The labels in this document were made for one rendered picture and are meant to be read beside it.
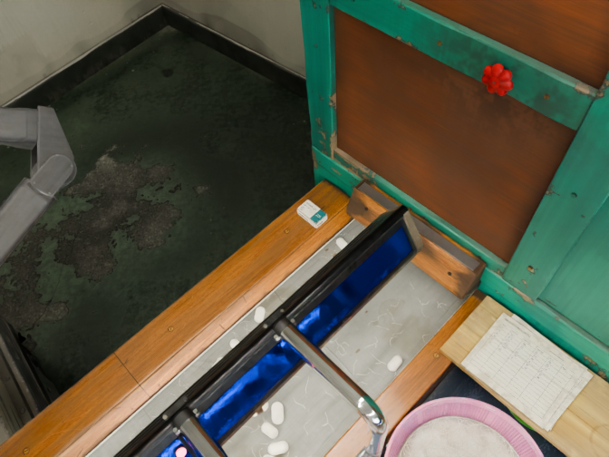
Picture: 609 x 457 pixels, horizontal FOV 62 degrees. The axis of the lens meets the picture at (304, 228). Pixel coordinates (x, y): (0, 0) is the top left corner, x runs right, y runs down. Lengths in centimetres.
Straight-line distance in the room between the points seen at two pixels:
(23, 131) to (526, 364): 92
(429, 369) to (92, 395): 62
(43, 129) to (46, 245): 144
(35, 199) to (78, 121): 187
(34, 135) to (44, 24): 190
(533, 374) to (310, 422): 40
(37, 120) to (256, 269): 49
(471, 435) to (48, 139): 86
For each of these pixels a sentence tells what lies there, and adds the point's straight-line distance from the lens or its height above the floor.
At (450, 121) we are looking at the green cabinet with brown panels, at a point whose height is 111.
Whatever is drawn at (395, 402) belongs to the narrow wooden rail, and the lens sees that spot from 96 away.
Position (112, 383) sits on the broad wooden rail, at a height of 76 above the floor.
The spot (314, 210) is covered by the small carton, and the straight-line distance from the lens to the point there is 111.
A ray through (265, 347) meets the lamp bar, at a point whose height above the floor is 111.
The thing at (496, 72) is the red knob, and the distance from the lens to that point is 70.
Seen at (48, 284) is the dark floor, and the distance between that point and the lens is 222.
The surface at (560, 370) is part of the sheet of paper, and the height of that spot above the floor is 78.
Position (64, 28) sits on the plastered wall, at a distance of 286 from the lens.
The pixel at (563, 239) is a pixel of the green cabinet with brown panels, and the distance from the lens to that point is 85.
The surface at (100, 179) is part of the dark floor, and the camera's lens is 245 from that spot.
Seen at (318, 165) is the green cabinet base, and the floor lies 78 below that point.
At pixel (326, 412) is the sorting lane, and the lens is 98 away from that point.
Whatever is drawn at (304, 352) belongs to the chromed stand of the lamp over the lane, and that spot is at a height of 112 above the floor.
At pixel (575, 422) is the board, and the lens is 101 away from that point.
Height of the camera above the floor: 169
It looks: 56 degrees down
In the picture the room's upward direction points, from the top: 7 degrees counter-clockwise
